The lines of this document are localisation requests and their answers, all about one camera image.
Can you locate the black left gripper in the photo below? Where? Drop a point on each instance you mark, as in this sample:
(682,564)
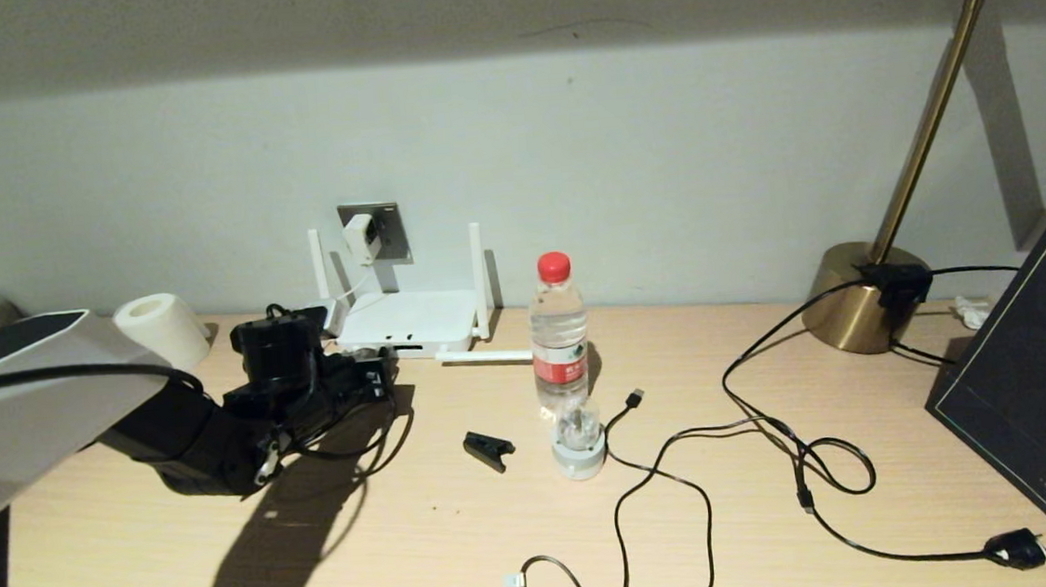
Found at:
(344,390)

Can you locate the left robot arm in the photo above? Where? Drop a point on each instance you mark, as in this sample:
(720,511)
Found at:
(29,416)

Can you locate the white router with antennas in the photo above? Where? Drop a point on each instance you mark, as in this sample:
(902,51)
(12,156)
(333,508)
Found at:
(418,319)

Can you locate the small black clip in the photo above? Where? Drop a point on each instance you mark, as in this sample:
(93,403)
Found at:
(487,448)

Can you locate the water bottle red cap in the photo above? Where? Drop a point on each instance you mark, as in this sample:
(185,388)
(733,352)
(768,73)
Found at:
(558,328)

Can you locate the white toilet paper roll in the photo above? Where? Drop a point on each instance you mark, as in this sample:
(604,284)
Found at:
(157,332)

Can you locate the brass desk lamp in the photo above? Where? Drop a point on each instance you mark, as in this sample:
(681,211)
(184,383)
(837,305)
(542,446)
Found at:
(851,305)

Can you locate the small white crumpled item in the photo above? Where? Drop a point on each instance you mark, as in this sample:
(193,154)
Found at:
(968,313)

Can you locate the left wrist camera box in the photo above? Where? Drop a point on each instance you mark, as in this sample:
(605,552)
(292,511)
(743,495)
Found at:
(332,318)

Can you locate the grey wall socket plate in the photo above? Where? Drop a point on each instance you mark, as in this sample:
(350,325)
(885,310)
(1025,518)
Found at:
(392,232)

